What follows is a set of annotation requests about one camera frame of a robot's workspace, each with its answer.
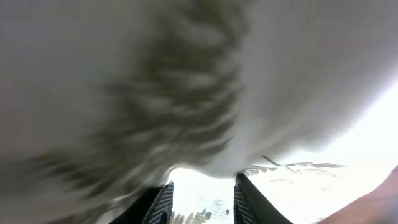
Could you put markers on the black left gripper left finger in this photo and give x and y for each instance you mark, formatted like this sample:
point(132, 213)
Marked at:
point(153, 207)

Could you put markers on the white fern print garment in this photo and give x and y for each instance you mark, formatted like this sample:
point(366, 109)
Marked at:
point(103, 99)

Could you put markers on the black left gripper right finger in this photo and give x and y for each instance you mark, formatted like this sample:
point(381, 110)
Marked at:
point(250, 206)

